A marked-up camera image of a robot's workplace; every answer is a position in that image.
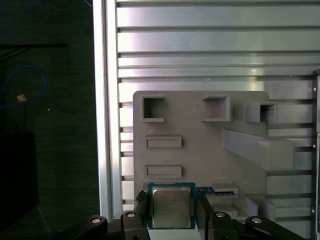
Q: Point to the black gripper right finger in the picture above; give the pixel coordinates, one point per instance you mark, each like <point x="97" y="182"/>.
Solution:
<point x="220" y="227"/>

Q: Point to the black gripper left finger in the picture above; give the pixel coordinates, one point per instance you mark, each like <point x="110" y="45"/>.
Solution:
<point x="130" y="225"/>

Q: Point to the silver CPU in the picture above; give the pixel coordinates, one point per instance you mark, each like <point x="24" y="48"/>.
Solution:
<point x="171" y="205"/>

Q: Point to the RAM stick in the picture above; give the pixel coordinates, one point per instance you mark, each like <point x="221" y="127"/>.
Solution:
<point x="207" y="191"/>

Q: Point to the grey parts rack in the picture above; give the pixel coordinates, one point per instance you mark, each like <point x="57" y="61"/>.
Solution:
<point x="200" y="150"/>

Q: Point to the black PC case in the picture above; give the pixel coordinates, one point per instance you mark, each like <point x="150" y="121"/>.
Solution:
<point x="316" y="150"/>

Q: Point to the small brown tag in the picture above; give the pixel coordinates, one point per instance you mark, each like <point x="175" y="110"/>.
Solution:
<point x="21" y="98"/>

